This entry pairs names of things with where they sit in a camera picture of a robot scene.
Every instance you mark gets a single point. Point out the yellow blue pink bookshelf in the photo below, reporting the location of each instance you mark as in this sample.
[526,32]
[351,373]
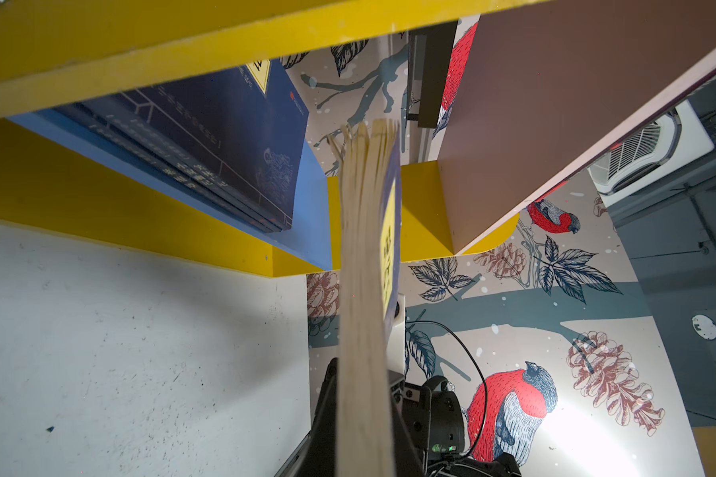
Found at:
[545,88]

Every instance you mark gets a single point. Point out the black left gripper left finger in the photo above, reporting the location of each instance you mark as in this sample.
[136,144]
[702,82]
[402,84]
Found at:
[319,457]

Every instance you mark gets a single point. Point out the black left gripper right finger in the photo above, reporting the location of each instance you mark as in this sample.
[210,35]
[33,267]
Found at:
[408,429]

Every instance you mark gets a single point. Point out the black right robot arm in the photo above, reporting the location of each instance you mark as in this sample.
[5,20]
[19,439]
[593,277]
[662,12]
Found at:
[432,434]

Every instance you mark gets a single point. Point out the navy book yellow label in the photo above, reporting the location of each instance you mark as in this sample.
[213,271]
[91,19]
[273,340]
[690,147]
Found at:
[234,137]

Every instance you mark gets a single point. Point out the black slotted vent box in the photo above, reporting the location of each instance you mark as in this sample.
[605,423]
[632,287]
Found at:
[430,51]

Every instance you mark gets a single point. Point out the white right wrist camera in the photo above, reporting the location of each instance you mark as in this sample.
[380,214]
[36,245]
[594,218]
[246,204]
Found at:
[396,346]

